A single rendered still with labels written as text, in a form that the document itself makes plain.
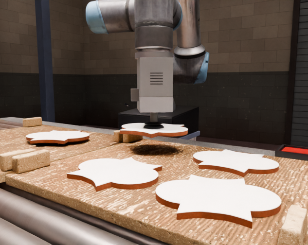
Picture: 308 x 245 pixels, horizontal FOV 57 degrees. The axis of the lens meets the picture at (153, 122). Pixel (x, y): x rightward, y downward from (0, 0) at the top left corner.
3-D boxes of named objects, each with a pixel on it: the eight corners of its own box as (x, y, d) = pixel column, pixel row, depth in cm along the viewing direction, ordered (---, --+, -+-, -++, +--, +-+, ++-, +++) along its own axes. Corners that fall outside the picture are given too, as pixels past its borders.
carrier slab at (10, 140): (42, 129, 96) (42, 124, 96) (137, 144, 73) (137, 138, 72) (-89, 148, 68) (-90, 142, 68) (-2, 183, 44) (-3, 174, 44)
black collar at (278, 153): (281, 150, 68) (281, 144, 67) (318, 155, 63) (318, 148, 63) (274, 158, 61) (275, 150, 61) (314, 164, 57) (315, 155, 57)
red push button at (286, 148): (284, 152, 66) (284, 146, 66) (314, 156, 63) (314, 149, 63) (279, 157, 62) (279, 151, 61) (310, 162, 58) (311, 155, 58)
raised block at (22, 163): (45, 164, 50) (44, 148, 49) (51, 165, 49) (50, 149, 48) (11, 173, 45) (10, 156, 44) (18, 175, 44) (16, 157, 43)
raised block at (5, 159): (32, 162, 51) (31, 147, 51) (38, 163, 50) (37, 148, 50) (-2, 170, 46) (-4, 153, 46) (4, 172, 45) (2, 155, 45)
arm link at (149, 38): (135, 25, 52) (133, 32, 60) (135, 51, 52) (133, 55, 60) (176, 26, 53) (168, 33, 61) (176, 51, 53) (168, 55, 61)
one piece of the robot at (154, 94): (122, 42, 60) (123, 119, 62) (123, 35, 51) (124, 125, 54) (168, 43, 61) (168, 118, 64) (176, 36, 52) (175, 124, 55)
